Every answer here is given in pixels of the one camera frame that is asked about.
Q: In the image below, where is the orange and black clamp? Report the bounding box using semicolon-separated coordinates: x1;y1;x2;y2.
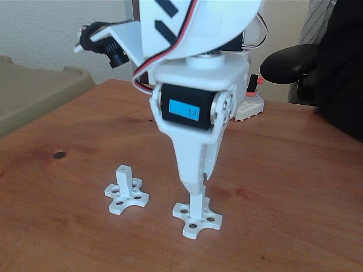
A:
246;74;264;97

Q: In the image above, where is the black office chair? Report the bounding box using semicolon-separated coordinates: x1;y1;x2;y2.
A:
259;44;321;110

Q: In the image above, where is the grey striped cloth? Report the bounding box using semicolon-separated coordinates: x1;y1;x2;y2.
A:
288;0;338;103

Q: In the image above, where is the beige plastic bin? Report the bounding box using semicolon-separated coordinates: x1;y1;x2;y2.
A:
0;55;96;138

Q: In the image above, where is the white cross-base post stand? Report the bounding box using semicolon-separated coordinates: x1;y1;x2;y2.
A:
172;185;224;239
104;164;150;215

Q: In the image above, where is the white perforated base plate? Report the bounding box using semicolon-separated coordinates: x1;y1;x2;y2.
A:
234;95;266;122

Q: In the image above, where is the red white black servo wire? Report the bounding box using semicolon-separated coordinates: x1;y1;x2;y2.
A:
132;0;201;95
243;14;269;49

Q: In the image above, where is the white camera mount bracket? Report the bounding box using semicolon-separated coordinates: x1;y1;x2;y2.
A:
73;19;144;66

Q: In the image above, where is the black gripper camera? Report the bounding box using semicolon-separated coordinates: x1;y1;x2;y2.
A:
100;38;130;69

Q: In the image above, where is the black camera cable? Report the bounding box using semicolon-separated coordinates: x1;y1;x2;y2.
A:
80;22;107;53

